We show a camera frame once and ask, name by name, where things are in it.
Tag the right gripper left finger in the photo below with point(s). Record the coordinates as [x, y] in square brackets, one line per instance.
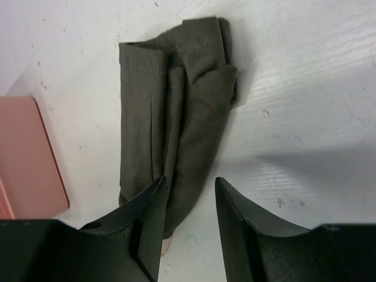
[124, 245]

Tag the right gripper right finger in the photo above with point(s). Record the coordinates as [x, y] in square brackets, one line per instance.
[257, 245]

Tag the pink compartment tray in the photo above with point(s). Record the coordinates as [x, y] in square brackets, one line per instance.
[31, 183]

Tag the olive underwear beige waistband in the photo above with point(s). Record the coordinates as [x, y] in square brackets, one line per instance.
[176, 92]

